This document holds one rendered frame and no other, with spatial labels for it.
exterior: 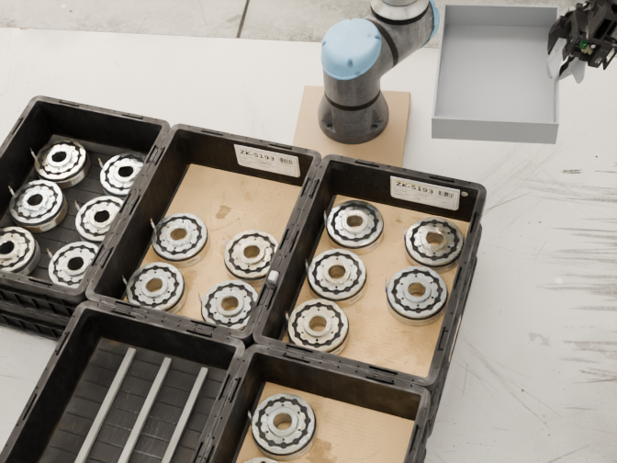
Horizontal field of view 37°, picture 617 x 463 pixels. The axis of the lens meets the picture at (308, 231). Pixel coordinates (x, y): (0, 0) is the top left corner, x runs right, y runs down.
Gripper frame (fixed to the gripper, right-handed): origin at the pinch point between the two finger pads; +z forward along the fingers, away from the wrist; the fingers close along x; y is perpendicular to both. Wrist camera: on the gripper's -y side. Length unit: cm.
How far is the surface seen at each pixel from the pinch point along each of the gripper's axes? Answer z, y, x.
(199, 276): 41, 28, -51
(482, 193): 17.4, 15.1, -6.7
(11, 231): 49, 21, -87
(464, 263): 18.3, 29.5, -9.8
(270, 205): 38, 12, -41
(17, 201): 49, 14, -87
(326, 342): 32, 41, -29
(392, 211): 31.5, 12.3, -18.7
